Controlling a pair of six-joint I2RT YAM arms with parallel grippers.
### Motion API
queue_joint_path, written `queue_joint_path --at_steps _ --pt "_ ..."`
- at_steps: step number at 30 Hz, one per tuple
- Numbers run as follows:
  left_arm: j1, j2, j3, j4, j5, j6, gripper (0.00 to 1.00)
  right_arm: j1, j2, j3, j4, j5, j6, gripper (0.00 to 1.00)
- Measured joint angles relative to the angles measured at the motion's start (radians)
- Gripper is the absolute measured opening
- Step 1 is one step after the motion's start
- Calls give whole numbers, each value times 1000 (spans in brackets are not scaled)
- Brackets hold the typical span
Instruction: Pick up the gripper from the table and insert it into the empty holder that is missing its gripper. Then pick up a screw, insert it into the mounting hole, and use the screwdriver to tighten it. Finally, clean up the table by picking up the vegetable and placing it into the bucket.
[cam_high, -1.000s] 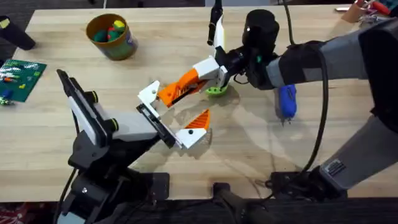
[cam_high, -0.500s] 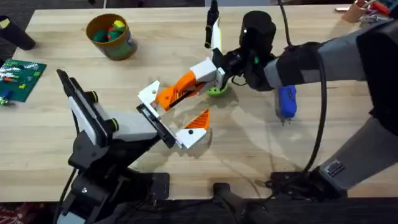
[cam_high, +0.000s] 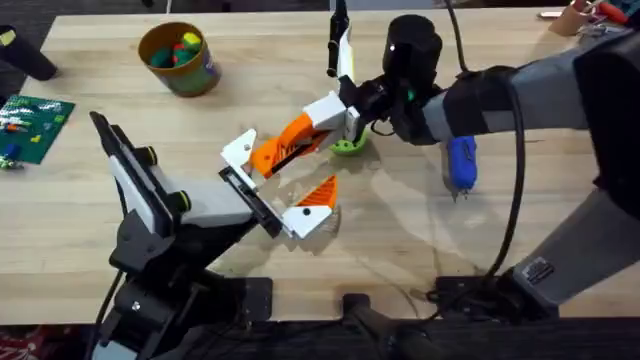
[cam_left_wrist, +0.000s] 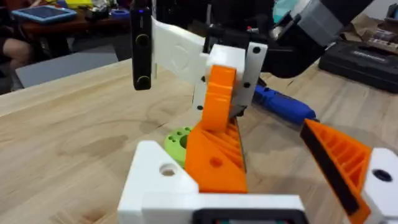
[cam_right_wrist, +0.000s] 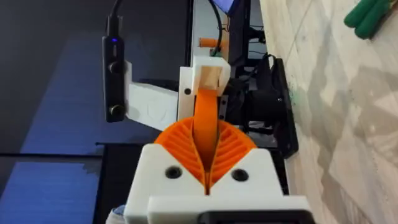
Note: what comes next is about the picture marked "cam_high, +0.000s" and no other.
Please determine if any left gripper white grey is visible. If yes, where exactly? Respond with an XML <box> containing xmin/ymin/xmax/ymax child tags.
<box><xmin>109</xmin><ymin>128</ymin><xmax>341</xmax><ymax>281</ymax></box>

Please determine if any orange ribbed wedge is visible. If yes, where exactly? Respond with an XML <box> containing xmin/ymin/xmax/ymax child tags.
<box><xmin>249</xmin><ymin>134</ymin><xmax>294</xmax><ymax>180</ymax></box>

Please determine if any green disc with holes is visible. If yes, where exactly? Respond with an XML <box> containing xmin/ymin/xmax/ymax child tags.
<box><xmin>328</xmin><ymin>127</ymin><xmax>369</xmax><ymax>157</ymax></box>

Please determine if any black right wrist plate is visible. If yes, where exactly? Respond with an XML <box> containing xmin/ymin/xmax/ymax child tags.
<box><xmin>326</xmin><ymin>0</ymin><xmax>357</xmax><ymax>84</ymax></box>

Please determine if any black wrist plate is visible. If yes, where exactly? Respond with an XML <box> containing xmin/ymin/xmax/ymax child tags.
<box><xmin>89</xmin><ymin>110</ymin><xmax>192</xmax><ymax>237</ymax></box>
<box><xmin>326</xmin><ymin>0</ymin><xmax>357</xmax><ymax>84</ymax></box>

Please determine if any brown tub with toys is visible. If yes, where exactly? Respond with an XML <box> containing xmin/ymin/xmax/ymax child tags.
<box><xmin>137</xmin><ymin>21</ymin><xmax>223</xmax><ymax>98</ymax></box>

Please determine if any black left wrist plate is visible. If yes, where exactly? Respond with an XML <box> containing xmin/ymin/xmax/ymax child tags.
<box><xmin>89</xmin><ymin>110</ymin><xmax>192</xmax><ymax>237</ymax></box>

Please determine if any green board with toy blocks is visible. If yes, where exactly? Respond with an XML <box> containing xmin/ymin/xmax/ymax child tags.
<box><xmin>0</xmin><ymin>94</ymin><xmax>77</xmax><ymax>172</ymax></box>

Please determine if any brown box with tools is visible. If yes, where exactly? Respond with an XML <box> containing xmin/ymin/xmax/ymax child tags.
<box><xmin>547</xmin><ymin>0</ymin><xmax>632</xmax><ymax>38</ymax></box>

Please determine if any black cylinder with yellow tag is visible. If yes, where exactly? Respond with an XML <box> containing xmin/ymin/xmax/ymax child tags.
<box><xmin>0</xmin><ymin>24</ymin><xmax>59</xmax><ymax>82</ymax></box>

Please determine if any black cable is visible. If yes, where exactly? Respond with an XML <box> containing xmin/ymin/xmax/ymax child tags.
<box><xmin>477</xmin><ymin>82</ymin><xmax>527</xmax><ymax>284</ymax></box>
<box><xmin>83</xmin><ymin>269</ymin><xmax>125</xmax><ymax>360</ymax></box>
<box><xmin>443</xmin><ymin>0</ymin><xmax>471</xmax><ymax>74</ymax></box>

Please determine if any black stand post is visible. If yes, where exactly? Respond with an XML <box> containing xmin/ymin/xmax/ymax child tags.
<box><xmin>341</xmin><ymin>293</ymin><xmax>451</xmax><ymax>360</ymax></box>

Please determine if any black rail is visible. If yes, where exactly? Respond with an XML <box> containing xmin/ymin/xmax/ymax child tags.
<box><xmin>199</xmin><ymin>315</ymin><xmax>640</xmax><ymax>360</ymax></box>

